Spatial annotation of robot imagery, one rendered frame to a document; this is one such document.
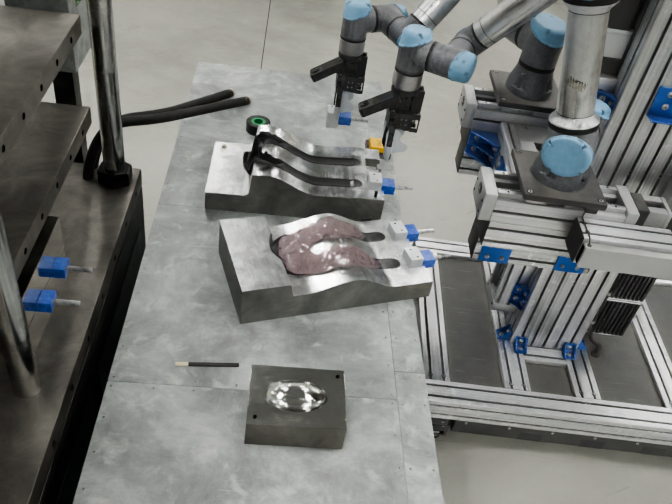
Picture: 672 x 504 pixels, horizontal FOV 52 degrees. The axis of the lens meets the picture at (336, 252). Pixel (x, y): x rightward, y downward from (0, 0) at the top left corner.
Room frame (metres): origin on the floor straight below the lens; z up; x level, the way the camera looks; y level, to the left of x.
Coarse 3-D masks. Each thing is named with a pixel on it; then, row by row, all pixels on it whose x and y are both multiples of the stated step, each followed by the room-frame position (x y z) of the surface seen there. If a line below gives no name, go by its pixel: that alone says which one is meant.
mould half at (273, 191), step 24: (216, 144) 1.74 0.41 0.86; (240, 144) 1.76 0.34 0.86; (312, 144) 1.80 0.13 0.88; (216, 168) 1.62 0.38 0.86; (240, 168) 1.64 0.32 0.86; (264, 168) 1.55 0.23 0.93; (312, 168) 1.67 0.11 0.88; (336, 168) 1.69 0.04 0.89; (360, 168) 1.71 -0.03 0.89; (216, 192) 1.51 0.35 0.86; (240, 192) 1.53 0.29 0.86; (264, 192) 1.52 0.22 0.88; (288, 192) 1.53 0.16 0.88; (312, 192) 1.55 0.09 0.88; (336, 192) 1.57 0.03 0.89; (360, 192) 1.59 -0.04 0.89; (360, 216) 1.56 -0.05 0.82
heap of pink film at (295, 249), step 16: (320, 224) 1.38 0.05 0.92; (336, 224) 1.39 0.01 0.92; (288, 240) 1.32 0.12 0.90; (304, 240) 1.33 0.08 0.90; (288, 256) 1.25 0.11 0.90; (304, 256) 1.26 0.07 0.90; (320, 256) 1.28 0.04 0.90; (336, 256) 1.27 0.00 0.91; (352, 256) 1.28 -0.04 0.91; (368, 256) 1.32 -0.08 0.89; (304, 272) 1.23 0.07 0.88; (320, 272) 1.23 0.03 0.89
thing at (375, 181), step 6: (372, 174) 1.65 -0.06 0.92; (378, 174) 1.65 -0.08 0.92; (372, 180) 1.62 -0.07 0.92; (378, 180) 1.62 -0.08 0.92; (384, 180) 1.65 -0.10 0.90; (390, 180) 1.65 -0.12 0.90; (372, 186) 1.61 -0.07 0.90; (378, 186) 1.61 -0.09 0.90; (384, 186) 1.62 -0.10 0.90; (390, 186) 1.62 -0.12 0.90; (396, 186) 1.64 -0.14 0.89; (402, 186) 1.64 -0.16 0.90; (384, 192) 1.62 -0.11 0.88; (390, 192) 1.62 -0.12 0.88
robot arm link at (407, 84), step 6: (396, 72) 1.62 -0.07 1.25; (396, 78) 1.61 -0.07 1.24; (402, 78) 1.60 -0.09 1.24; (408, 78) 1.60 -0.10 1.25; (414, 78) 1.60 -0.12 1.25; (420, 78) 1.62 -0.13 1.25; (396, 84) 1.61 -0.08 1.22; (402, 84) 1.60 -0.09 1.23; (408, 84) 1.60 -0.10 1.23; (414, 84) 1.61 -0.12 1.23; (420, 84) 1.63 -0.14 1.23; (402, 90) 1.61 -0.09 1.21; (408, 90) 1.60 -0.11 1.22; (414, 90) 1.61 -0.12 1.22
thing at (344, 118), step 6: (330, 108) 1.91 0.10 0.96; (330, 114) 1.88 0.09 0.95; (342, 114) 1.91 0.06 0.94; (348, 114) 1.91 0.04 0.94; (330, 120) 1.88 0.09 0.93; (336, 120) 1.88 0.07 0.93; (342, 120) 1.89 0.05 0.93; (348, 120) 1.89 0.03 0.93; (354, 120) 1.91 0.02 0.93; (360, 120) 1.91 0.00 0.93; (366, 120) 1.92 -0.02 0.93; (330, 126) 1.88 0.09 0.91; (336, 126) 1.88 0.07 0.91
